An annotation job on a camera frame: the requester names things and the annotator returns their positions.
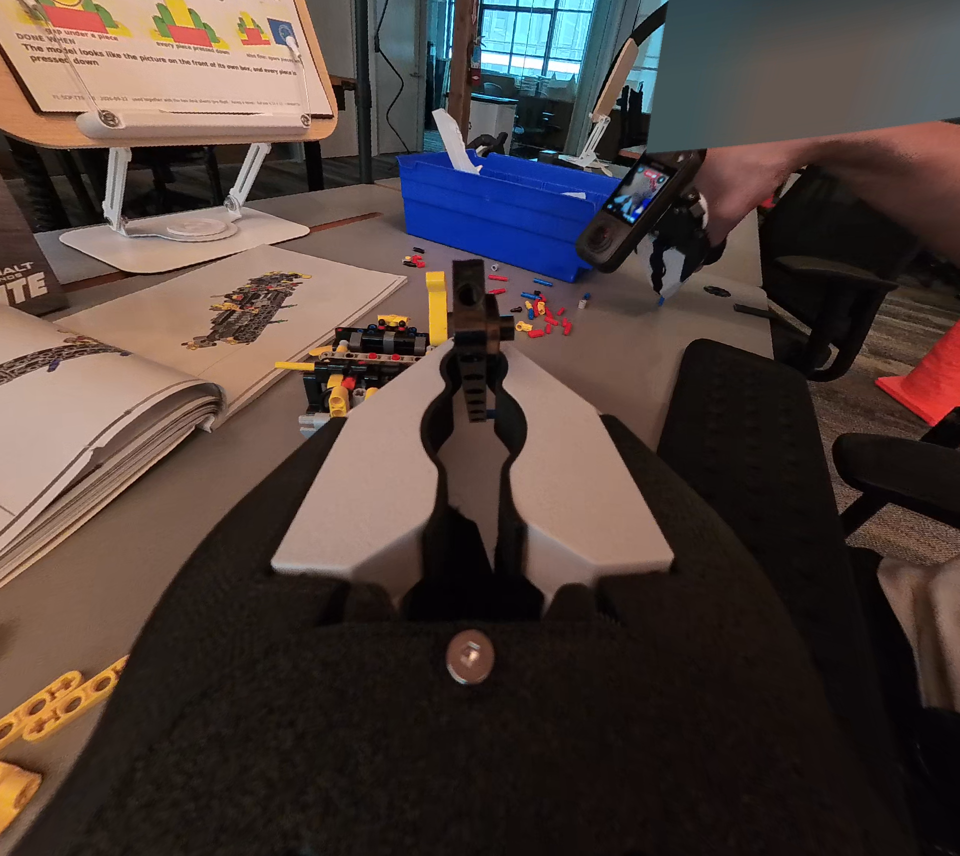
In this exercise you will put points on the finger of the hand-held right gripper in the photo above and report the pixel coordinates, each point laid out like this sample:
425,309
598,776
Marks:
649,252
681,271

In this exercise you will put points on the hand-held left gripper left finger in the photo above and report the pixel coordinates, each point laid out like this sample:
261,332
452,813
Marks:
360,496

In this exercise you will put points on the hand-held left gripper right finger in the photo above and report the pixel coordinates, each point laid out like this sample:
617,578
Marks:
592,496

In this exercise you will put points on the black lego frame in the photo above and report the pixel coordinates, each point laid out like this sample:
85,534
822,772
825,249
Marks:
469,301

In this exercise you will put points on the person's right forearm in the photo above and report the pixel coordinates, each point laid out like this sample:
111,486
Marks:
885,158

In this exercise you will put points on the black lego connector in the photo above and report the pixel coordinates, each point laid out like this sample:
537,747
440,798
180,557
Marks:
751,310

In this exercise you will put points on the scattered small lego pins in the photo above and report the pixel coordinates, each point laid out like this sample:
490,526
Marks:
546,312

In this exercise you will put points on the partly built lego chassis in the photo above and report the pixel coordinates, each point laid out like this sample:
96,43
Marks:
360,353

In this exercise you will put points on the yellow lego beam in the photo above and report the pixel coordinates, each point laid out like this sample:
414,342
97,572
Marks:
75,698
37,710

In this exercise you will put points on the lego set box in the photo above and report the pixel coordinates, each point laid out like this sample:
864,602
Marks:
30,271

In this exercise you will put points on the yellow lego connector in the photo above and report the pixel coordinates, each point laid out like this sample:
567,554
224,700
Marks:
15,788

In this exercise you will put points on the person's right hand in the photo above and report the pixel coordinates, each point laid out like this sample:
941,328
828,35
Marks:
739,196

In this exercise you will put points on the blue plastic bin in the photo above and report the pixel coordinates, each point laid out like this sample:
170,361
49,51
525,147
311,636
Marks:
487,218

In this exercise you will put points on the black mesh-back office chair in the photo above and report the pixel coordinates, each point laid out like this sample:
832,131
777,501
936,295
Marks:
750,421

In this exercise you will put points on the white paper slip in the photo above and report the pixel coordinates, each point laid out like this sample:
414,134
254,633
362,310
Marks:
457,143

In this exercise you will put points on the large paned window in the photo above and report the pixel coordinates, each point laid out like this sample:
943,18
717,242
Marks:
532,16

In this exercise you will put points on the open instruction booklet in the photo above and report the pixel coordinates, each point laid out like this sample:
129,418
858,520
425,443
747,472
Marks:
150,361

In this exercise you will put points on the orange traffic cone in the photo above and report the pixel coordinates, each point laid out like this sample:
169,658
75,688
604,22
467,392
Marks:
930,376

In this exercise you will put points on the printed instruction sheet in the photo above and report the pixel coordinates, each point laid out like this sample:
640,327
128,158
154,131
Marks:
187,31

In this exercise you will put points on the wooden post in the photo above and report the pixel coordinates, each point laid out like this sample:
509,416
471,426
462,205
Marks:
466,8

